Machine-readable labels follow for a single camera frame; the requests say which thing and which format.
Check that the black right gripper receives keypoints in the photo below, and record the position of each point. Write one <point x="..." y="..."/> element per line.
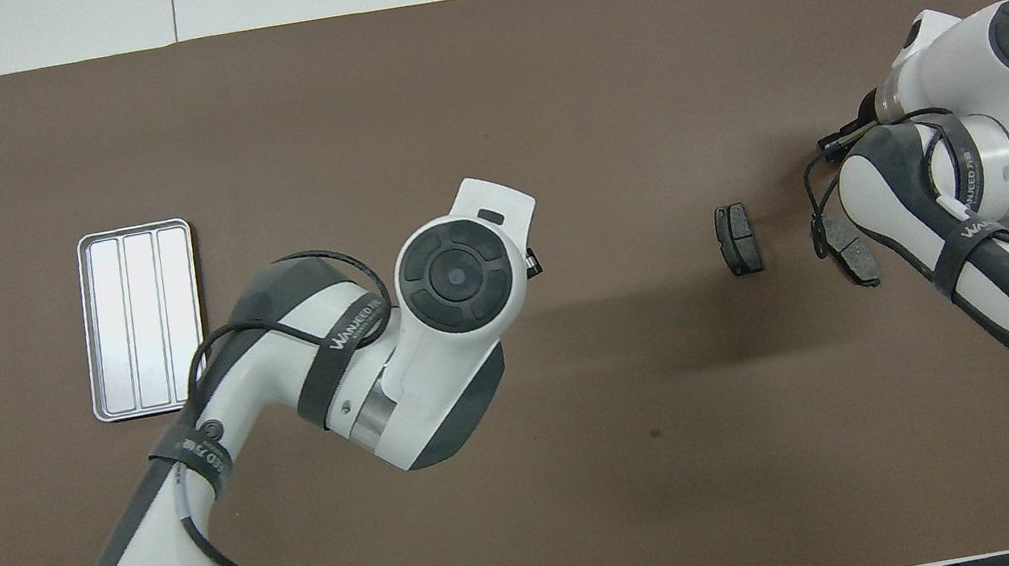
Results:
<point x="872" y="108"/>

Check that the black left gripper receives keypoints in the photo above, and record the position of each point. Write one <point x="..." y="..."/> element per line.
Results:
<point x="534" y="264"/>

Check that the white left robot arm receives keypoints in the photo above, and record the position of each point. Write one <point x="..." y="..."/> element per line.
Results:
<point x="437" y="365"/>

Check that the silver metal tray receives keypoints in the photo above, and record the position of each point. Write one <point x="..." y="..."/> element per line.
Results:
<point x="141" y="320"/>

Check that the grey brake pad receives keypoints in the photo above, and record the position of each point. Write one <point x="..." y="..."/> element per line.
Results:
<point x="739" y="241"/>
<point x="855" y="258"/>

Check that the brown table mat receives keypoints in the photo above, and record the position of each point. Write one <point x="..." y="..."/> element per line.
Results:
<point x="536" y="96"/>

